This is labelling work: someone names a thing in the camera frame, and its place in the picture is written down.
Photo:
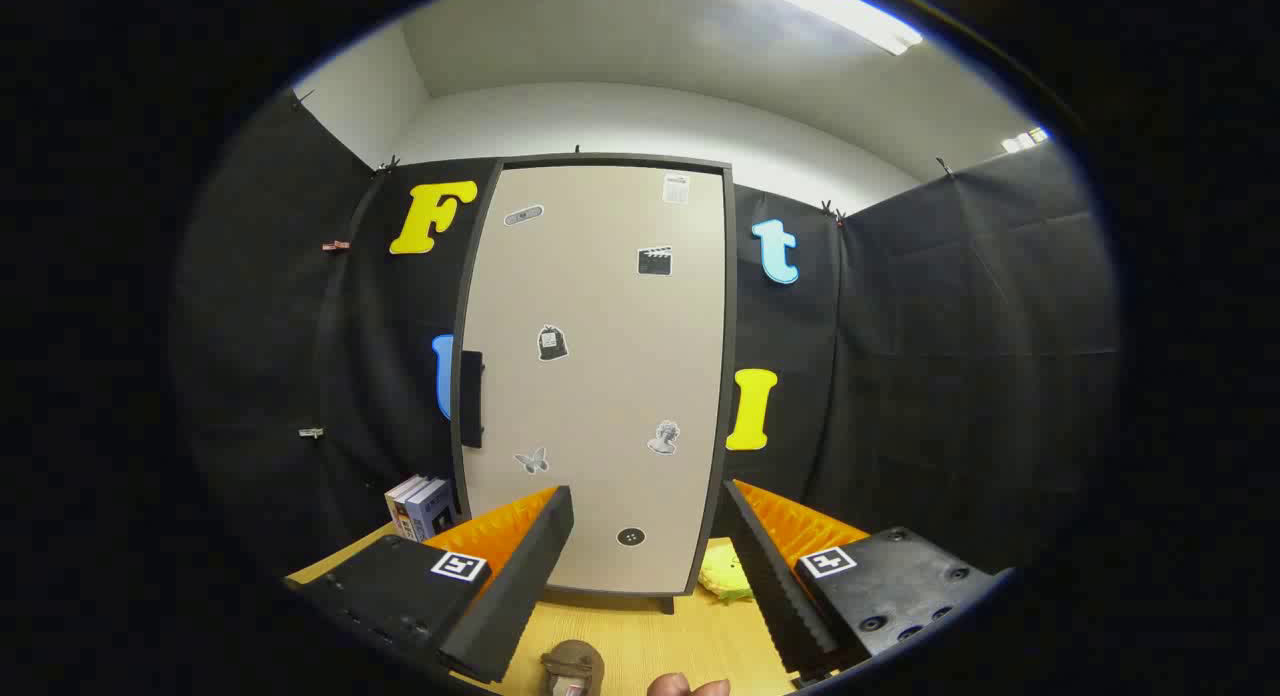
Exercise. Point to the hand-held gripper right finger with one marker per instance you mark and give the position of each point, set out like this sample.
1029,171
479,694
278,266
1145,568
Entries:
775,596

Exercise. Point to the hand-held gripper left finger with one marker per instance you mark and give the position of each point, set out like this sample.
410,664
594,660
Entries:
520,586

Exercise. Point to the brown fuzzy shoe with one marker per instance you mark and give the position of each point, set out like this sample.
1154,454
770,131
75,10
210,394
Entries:
572,664

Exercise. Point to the dark grey shoe cabinet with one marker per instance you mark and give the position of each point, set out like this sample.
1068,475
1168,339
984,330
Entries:
730,376

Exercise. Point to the beige shoe cabinet door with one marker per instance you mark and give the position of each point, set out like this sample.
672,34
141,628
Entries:
600,376

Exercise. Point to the yellow fluffy plush item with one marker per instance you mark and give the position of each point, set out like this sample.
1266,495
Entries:
725,576

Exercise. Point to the blue cover book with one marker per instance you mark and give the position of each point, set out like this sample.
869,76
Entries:
435,511

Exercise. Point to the white cover book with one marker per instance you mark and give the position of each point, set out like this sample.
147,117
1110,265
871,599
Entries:
400,501

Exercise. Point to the black backdrop cloth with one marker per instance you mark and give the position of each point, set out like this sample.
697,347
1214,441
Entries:
950,376

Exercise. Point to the small ceiling light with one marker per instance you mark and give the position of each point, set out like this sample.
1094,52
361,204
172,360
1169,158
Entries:
1027,139

